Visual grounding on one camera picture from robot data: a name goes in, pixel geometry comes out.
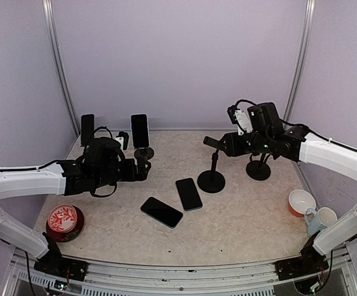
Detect orange white bowl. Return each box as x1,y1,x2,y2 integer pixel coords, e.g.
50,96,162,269
289,189,316,217

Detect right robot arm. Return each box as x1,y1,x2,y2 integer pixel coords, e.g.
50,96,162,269
216,102,357,274

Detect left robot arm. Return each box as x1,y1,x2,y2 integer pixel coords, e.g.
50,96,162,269
0,137,151,274

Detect red patterned round tin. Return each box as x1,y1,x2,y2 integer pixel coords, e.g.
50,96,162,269
46,204,84,242

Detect black clamp phone stand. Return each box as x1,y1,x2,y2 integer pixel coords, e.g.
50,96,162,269
246,154,271,181

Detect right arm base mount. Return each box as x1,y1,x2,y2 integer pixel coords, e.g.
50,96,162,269
274,257,329,281

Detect light blue case phone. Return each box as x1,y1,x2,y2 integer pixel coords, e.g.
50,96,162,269
131,114,150,149

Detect left aluminium frame post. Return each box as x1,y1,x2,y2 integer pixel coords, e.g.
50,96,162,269
42,0,80,137

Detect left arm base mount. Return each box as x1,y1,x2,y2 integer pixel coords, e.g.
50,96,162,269
34,252,89,282

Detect aluminium front rail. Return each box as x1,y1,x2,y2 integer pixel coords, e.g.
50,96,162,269
1,247,357,295

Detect aluminium frame post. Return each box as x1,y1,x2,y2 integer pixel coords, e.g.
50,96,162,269
42,0,80,137
283,0,316,122

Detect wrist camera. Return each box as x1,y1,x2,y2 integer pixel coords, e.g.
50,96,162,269
114,131,129,151
227,105,253,136

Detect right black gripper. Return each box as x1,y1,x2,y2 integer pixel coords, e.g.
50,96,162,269
217,130,272,157

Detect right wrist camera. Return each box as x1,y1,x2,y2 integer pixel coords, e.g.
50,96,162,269
227,105,253,136

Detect light blue mug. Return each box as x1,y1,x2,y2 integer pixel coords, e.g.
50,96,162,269
304,207,338,237

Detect clear case phone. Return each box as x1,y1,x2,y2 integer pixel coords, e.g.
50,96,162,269
81,114,94,147

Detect right aluminium frame post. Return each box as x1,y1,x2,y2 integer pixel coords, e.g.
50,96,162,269
283,0,316,122

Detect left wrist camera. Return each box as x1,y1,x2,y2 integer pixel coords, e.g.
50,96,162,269
114,131,129,151

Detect teal phone lying diagonal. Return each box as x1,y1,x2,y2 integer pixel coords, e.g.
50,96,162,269
141,197,183,229

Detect black gooseneck phone stand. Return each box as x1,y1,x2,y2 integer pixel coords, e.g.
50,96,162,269
197,136,226,194

